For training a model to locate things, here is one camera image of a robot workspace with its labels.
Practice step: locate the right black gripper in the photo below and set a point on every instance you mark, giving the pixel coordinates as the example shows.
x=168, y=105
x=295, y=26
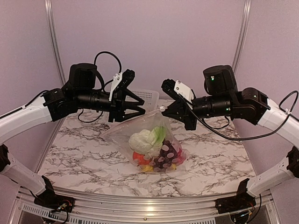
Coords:
x=178, y=110

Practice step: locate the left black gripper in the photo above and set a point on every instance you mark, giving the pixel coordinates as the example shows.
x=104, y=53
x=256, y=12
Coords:
x=117, y=107

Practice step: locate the fake white cauliflower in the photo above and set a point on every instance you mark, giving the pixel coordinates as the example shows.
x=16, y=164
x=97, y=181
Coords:
x=145, y=142

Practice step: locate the clear zip top bag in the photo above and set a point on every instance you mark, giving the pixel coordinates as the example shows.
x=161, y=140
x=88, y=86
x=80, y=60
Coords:
x=119, y=135

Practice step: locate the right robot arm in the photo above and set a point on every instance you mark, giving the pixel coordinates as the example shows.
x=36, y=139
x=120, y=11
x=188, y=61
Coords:
x=224, y=99

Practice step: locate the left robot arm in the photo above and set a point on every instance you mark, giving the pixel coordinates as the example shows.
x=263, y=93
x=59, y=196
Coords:
x=50, y=106

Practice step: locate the fake red pepper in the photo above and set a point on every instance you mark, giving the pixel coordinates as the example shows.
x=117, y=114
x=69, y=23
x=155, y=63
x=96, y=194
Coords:
x=180, y=158

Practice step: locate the fake purple grapes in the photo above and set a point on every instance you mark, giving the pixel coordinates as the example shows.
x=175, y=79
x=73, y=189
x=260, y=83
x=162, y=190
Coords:
x=167, y=157

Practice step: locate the fake orange tomato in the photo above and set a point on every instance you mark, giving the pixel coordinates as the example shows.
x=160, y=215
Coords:
x=139, y=158

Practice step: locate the fake yellow fruit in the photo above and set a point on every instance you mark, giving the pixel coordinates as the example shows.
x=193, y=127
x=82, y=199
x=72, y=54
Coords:
x=151, y=169

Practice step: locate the white plastic basket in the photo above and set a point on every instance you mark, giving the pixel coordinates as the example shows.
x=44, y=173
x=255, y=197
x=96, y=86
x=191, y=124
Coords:
x=150, y=98

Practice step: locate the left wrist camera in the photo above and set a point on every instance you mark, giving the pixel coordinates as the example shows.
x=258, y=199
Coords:
x=121, y=81

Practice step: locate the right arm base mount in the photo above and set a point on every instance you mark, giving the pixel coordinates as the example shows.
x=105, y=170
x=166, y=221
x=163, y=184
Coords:
x=241, y=200

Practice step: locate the aluminium front rail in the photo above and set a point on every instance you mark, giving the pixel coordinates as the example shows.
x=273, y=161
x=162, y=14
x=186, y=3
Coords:
x=91, y=208

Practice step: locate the right aluminium frame post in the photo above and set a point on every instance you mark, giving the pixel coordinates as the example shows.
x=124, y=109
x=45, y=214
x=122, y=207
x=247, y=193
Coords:
x=242, y=34

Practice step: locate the aluminium frame post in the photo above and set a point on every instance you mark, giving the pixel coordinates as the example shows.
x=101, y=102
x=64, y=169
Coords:
x=54, y=43
x=242, y=34

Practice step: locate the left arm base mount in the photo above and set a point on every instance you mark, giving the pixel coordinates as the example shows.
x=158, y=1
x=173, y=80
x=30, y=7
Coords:
x=50, y=199

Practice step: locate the left aluminium frame post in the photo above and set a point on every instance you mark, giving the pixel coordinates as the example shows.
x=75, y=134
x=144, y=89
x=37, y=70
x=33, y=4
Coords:
x=54, y=43

